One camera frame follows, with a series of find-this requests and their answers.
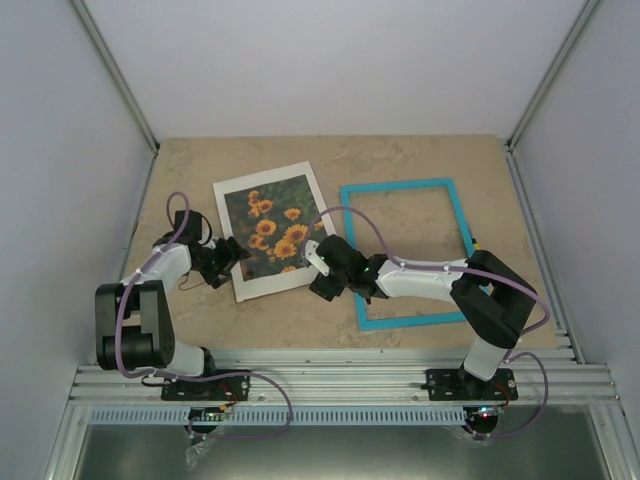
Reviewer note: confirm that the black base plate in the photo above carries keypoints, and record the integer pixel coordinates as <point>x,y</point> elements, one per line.
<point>228,390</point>
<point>459,385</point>

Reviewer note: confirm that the teal wooden picture frame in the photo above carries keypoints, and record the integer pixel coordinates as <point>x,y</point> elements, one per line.
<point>420,220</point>

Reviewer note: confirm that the slotted grey cable duct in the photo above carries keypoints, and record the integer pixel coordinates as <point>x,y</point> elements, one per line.
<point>276,416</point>

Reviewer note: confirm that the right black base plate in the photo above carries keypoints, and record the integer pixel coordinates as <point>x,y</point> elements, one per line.
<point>459,385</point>

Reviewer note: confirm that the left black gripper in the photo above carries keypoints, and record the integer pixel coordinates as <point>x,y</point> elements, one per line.
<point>233,252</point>

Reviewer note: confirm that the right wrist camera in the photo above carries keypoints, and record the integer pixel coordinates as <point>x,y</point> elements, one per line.
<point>312,257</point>

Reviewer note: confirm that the aluminium corner post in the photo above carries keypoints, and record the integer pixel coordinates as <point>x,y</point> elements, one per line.
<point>92,30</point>
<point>578,29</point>

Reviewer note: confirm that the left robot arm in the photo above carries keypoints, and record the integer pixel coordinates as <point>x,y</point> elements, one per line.
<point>133,327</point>

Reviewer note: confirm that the right aluminium corner post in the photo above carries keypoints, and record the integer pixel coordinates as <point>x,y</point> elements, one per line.
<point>578,29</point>

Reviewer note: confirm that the left aluminium corner post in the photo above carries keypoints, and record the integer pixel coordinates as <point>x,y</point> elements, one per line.
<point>92,30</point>

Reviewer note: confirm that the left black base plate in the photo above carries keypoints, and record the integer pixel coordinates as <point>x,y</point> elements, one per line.
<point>228,390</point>

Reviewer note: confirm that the aluminium rail base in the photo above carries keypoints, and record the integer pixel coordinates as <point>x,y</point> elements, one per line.
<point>349,377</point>

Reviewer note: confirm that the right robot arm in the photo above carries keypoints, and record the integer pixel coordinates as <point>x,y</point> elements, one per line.
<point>494,300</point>

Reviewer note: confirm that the sunflower photo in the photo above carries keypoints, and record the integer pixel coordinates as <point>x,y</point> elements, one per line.
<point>270,221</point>

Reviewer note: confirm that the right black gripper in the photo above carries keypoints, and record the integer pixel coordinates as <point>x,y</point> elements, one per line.
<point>325,288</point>

